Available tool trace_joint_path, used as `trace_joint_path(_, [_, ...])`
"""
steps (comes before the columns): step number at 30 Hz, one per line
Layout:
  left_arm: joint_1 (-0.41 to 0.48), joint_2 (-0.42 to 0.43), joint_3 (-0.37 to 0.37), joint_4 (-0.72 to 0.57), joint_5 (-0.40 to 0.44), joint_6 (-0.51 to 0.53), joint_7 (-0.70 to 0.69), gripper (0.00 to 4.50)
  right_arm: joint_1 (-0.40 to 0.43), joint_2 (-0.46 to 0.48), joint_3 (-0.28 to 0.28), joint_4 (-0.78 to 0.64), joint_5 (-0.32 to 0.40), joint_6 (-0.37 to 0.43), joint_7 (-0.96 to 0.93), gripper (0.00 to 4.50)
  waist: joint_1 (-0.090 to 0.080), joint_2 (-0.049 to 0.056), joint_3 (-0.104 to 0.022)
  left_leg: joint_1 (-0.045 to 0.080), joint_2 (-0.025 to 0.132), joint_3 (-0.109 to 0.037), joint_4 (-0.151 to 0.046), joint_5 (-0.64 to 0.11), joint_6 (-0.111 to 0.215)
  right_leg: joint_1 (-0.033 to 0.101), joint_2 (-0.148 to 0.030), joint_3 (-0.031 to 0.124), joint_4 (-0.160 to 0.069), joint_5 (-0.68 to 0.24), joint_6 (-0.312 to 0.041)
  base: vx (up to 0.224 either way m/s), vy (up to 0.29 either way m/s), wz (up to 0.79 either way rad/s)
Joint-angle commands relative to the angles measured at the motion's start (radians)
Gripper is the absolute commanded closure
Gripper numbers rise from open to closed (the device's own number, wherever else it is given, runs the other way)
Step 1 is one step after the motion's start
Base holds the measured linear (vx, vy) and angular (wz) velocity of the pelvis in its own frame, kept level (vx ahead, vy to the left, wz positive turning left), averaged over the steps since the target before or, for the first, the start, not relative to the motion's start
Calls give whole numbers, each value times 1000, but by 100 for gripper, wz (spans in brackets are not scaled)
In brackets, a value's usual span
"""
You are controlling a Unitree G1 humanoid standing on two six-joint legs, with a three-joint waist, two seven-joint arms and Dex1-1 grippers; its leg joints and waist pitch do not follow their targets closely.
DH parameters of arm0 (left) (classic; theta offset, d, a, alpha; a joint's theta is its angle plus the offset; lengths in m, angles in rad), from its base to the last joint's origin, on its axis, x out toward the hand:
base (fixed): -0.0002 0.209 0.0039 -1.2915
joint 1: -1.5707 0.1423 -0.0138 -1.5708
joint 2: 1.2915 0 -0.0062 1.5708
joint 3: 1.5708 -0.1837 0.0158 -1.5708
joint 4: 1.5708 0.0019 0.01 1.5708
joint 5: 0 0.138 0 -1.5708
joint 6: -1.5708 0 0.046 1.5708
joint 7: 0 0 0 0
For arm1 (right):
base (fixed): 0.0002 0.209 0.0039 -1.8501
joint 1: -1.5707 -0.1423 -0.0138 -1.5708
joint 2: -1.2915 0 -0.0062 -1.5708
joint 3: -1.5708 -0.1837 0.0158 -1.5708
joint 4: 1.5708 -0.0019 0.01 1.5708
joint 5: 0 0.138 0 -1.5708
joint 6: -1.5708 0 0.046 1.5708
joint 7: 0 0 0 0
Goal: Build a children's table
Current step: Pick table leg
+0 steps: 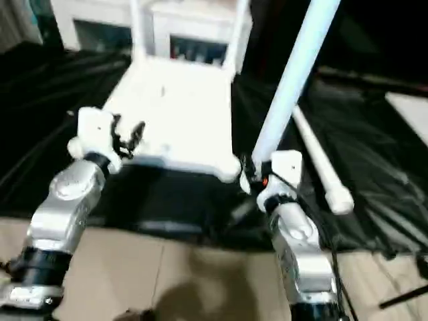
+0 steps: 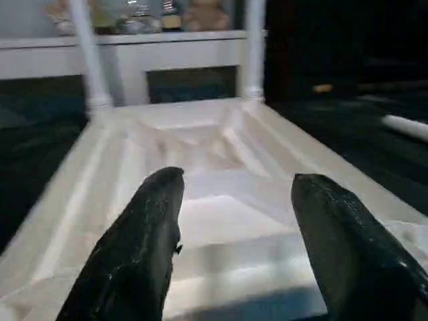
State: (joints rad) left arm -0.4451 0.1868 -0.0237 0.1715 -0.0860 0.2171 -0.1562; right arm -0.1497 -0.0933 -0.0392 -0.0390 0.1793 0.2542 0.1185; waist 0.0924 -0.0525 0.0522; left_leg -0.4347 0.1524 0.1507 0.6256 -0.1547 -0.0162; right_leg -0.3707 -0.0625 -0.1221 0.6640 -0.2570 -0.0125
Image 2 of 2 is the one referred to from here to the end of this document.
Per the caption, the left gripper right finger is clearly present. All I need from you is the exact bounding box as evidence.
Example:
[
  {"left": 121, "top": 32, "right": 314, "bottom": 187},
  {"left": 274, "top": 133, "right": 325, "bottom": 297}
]
[{"left": 291, "top": 173, "right": 428, "bottom": 321}]

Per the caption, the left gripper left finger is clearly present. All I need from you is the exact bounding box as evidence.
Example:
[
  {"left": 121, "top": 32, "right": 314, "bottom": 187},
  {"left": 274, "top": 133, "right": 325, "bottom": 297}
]
[{"left": 55, "top": 166, "right": 186, "bottom": 321}]

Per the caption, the white plastic table top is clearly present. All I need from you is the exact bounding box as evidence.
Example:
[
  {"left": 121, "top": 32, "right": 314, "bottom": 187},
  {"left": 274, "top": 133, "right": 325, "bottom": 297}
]
[{"left": 0, "top": 96, "right": 428, "bottom": 321}]

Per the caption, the white cabinet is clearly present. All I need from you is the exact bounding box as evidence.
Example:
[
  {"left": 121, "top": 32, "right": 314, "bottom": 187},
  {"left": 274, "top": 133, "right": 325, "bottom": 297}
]
[{"left": 0, "top": 28, "right": 269, "bottom": 105}]

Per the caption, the beige plush toy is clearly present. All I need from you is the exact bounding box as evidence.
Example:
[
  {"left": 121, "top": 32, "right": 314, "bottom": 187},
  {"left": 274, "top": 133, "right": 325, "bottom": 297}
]
[{"left": 182, "top": 0, "right": 232, "bottom": 33}]

